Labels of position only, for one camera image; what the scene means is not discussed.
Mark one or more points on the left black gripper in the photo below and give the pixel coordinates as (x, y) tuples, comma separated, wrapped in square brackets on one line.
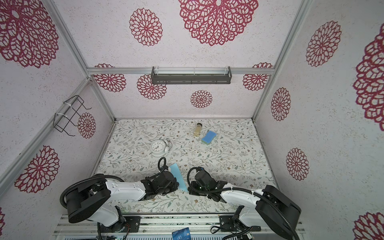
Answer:
[(174, 186)]

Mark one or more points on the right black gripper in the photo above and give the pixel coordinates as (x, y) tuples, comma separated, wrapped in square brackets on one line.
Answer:
[(193, 188)]

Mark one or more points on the light blue paper sheet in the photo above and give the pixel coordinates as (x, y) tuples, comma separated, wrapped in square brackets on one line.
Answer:
[(174, 169)]

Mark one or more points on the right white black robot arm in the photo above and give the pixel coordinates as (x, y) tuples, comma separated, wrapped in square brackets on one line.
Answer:
[(267, 207)]

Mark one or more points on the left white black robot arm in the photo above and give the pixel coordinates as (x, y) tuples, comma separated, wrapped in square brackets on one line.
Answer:
[(88, 199)]

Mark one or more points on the white alarm clock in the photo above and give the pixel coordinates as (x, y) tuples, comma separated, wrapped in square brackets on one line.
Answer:
[(160, 148)]

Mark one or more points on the blue green sponge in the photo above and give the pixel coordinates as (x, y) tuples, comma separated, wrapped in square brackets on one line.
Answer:
[(209, 137)]

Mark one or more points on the blue card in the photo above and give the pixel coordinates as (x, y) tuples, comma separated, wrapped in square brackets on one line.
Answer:
[(183, 234)]

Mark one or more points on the small yellow liquid jar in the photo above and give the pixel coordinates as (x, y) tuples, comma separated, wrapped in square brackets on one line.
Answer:
[(198, 129)]

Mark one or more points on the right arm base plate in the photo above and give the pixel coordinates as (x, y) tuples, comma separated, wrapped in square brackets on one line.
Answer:
[(231, 224)]

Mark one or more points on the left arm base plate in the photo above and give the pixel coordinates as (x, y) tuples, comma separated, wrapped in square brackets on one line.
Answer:
[(128, 224)]

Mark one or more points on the black wall shelf rack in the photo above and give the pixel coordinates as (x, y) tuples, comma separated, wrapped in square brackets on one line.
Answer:
[(193, 77)]

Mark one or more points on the black wire wall basket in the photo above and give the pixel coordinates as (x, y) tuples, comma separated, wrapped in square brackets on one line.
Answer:
[(64, 118)]

